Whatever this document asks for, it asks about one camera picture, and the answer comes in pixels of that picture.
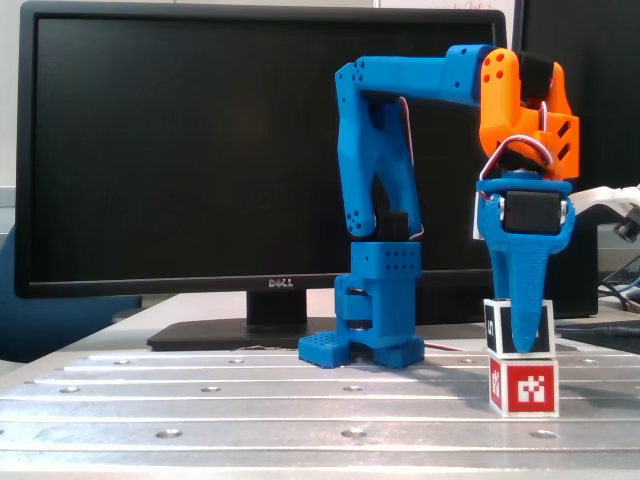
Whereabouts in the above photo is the black cube with white marker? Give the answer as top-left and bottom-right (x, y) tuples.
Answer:
(482, 297), (556, 360)

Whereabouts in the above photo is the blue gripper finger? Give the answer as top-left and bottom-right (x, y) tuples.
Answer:
(477, 192), (577, 356)

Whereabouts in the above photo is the plain black monitor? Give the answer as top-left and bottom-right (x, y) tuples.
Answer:
(517, 0), (640, 319)

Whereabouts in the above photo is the red cube with white marker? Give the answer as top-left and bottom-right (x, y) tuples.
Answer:
(487, 355), (560, 419)

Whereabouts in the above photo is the red white wrist servo cable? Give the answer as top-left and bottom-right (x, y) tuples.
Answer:
(478, 98), (557, 182)

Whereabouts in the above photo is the red white upper-arm servo cable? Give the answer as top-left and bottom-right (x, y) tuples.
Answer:
(397, 94), (426, 244)

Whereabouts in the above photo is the black desk cable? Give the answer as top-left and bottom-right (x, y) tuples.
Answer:
(598, 277), (640, 314)

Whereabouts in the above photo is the black Dell monitor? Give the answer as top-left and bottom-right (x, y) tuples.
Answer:
(13, 0), (507, 352)

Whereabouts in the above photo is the blue gripper body black servo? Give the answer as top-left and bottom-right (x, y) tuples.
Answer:
(474, 176), (574, 237)

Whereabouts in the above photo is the aluminium slotted base plate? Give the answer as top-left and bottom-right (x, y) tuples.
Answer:
(0, 347), (640, 471)

